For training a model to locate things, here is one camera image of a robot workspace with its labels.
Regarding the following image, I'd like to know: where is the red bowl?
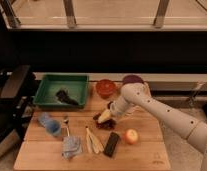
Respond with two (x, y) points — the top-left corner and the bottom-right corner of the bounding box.
(96, 79), (116, 98)

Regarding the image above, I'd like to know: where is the purple bowl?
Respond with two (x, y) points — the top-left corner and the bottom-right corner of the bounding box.
(122, 75), (144, 84)

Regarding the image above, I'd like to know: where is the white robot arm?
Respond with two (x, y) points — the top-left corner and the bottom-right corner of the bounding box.
(98, 83), (207, 171)

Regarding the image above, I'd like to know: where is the dark grape bunch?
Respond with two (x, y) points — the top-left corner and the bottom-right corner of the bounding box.
(93, 114), (116, 130)

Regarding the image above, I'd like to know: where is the blue plastic cup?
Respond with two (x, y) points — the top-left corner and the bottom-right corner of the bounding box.
(38, 112), (61, 136)

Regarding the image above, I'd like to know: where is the black rectangular block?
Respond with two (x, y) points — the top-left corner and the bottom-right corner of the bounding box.
(103, 132), (120, 157)

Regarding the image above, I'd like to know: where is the black object in tray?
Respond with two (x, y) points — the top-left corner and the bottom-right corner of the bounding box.
(56, 89), (78, 105)

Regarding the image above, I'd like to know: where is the small metal cup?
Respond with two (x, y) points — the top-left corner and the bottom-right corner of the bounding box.
(107, 101), (113, 109)

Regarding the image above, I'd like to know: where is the green plastic tray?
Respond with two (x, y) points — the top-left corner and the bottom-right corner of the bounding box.
(34, 74), (89, 109)

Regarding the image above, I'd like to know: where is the crumpled blue cloth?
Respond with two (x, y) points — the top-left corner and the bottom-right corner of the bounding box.
(62, 136), (82, 159)

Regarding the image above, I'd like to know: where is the black chair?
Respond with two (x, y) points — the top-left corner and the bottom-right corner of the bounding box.
(0, 65), (38, 144)

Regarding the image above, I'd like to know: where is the metal spoon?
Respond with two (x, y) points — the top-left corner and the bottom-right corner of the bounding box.
(64, 116), (70, 136)

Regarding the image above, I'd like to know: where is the orange apple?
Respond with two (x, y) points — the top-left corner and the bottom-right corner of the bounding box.
(124, 129), (139, 144)

